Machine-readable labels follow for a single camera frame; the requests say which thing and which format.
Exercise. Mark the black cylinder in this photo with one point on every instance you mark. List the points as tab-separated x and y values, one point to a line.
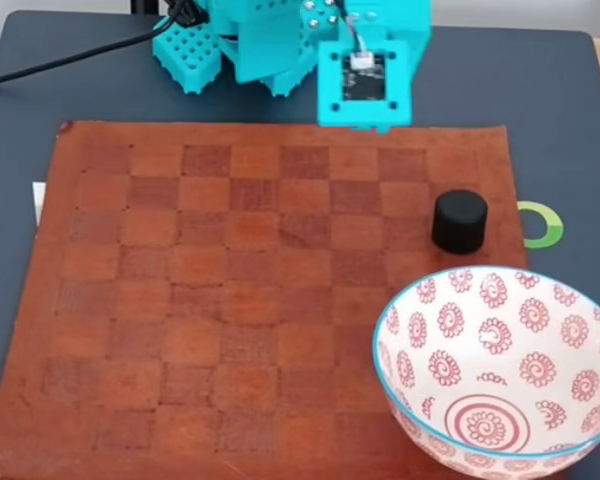
460	222

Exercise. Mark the white bowl with red flowers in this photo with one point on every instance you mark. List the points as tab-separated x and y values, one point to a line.
500	370

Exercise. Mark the black metal clamp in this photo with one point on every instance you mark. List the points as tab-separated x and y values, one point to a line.
145	6

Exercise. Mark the brown leather chessboard mat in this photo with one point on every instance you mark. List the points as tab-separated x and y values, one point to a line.
230	300

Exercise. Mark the teal framed camera box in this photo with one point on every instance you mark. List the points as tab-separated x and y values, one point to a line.
330	110

